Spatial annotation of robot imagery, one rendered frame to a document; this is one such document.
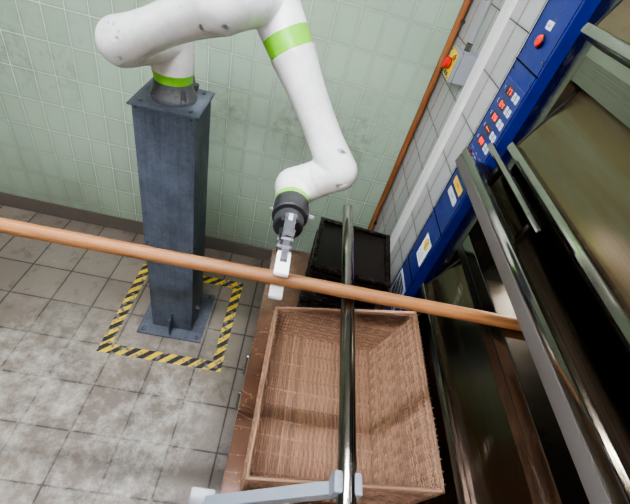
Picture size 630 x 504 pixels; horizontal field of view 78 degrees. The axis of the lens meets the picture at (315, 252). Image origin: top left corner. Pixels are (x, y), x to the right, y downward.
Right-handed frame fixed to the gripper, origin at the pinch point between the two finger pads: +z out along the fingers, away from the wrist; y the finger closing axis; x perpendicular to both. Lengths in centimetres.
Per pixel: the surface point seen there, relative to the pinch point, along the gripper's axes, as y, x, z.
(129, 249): -1.0, 30.7, 1.4
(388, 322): 42, -42, -27
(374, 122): 13, -33, -123
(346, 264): 1.8, -15.5, -10.0
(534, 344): -21.2, -37.2, 22.8
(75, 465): 119, 60, 8
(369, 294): -1.4, -19.7, 1.2
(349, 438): 1.6, -15.8, 30.7
